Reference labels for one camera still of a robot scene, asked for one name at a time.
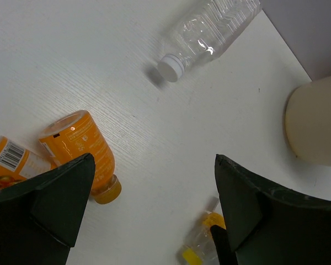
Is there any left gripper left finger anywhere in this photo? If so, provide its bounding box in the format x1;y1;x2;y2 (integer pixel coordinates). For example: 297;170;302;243
0;153;95;264

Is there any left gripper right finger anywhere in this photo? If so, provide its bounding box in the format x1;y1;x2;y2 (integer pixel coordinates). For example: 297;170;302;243
210;155;331;264

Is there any orange bottle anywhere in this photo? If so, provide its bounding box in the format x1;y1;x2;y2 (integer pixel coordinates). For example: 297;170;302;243
0;136;56;190
39;110;122;204

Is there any clear bottle yellow cap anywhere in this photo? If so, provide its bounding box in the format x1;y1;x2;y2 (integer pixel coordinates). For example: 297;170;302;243
177;196;226;264

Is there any large clear square bottle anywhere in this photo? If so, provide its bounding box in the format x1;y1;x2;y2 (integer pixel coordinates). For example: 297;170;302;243
157;1;262;82

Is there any beige bin with orange rim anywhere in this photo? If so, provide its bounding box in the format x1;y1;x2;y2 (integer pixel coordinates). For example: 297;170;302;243
285;76;331;167

